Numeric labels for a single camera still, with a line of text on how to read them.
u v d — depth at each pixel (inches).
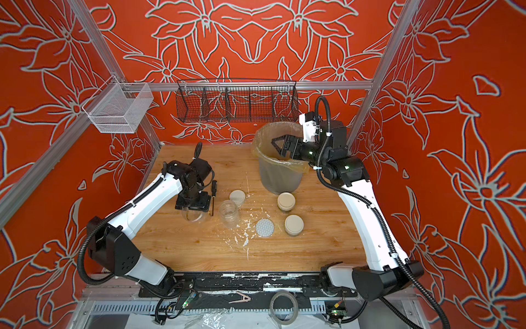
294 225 32.0
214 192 38.8
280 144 23.3
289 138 21.7
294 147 21.8
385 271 14.5
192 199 25.7
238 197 38.4
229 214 34.8
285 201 34.6
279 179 35.7
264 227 34.4
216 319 26.4
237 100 39.4
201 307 27.4
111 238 15.9
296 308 26.4
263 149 32.8
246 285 29.2
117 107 35.4
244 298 27.5
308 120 22.4
